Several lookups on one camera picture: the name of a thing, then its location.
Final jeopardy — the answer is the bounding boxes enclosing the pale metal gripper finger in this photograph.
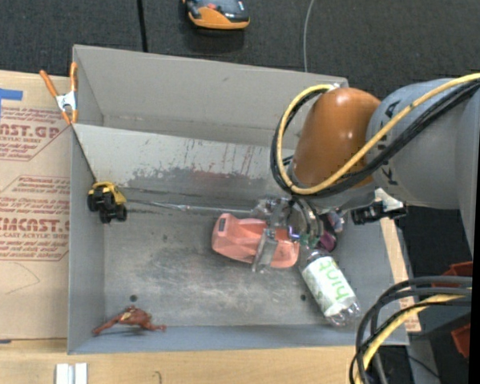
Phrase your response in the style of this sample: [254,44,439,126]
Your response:
[252,227,282,275]

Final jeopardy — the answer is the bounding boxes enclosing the grey metal bin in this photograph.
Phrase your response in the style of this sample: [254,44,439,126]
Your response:
[56,44,425,374]

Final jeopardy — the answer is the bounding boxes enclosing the clear plastic bottle white label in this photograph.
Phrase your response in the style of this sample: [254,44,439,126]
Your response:
[295,232,366,329]

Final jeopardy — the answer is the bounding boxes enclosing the red-brown toy lizard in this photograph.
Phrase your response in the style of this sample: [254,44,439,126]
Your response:
[91,302,169,341]

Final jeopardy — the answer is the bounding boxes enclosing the yellow and black toy truck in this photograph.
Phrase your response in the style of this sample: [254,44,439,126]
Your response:
[85,180,130,225]

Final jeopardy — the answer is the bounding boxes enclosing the brown cardboard board red print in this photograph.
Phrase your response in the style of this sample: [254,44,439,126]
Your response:
[0,69,435,369]

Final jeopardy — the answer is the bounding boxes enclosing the black cylinder on white bracket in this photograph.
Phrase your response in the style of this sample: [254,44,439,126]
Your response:
[349,188,409,228]

